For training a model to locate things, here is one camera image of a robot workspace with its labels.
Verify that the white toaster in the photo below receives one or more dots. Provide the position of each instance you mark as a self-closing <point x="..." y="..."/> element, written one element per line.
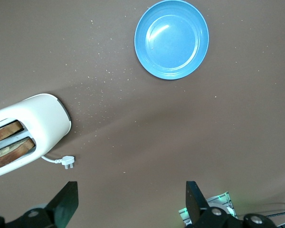
<point x="47" y="118"/>

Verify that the blue plate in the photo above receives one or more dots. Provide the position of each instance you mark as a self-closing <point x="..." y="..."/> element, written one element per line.
<point x="172" y="40"/>

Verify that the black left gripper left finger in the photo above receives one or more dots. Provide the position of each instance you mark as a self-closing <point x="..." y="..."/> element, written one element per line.
<point x="61" y="209"/>

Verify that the white toaster power plug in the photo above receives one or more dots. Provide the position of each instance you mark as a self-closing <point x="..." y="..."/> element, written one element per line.
<point x="68" y="162"/>

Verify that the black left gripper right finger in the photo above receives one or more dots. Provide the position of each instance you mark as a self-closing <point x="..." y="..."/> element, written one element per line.
<point x="197" y="211"/>

